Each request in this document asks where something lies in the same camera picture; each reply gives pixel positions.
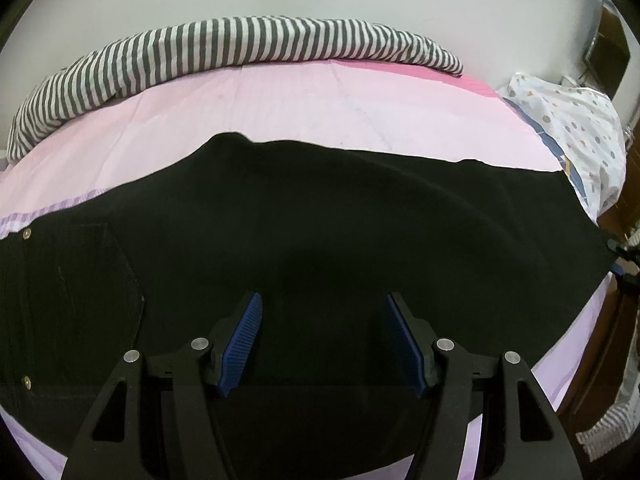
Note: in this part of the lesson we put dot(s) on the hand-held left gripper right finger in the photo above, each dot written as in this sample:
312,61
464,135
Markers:
407,347

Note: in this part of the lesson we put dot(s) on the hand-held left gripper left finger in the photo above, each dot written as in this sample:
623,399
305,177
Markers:
240,345

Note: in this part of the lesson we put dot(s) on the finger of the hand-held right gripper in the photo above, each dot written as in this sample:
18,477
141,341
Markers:
627,282

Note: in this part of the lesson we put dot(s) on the black pants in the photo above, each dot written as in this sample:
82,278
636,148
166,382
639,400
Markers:
325,240

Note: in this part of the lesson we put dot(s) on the grey white striped cloth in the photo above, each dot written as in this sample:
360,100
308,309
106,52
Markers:
612,430

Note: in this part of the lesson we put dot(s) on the white dotted quilt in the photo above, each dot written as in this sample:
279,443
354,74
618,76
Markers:
575,125

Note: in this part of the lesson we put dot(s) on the wooden cabinet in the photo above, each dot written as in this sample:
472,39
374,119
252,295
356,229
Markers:
612,55

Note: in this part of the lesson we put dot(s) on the pink purple bed sheet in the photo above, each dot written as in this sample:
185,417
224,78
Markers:
300,105

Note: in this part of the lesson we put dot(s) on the grey white striped blanket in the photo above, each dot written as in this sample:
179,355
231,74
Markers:
200,47

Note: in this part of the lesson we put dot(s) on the brown wooden bed frame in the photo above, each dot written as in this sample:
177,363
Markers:
600,340

